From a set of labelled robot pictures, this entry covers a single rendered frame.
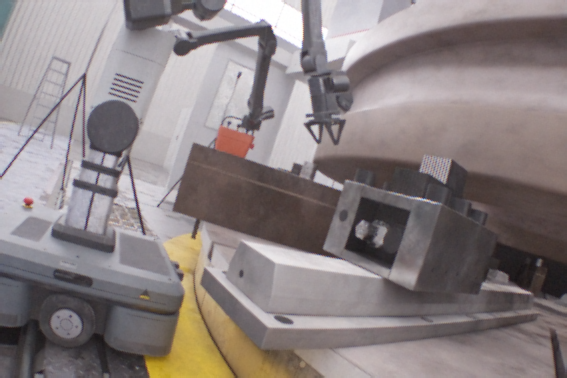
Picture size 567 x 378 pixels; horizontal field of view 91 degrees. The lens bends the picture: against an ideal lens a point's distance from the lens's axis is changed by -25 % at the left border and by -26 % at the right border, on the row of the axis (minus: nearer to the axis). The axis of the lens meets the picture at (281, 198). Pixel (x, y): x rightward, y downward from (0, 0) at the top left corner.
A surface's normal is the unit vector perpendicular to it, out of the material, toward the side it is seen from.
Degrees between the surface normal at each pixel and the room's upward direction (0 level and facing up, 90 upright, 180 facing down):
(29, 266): 90
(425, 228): 90
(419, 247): 90
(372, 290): 71
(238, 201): 90
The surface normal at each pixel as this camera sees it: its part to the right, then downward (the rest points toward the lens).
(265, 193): 0.18, 0.08
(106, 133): 0.43, 0.16
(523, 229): -0.42, -0.11
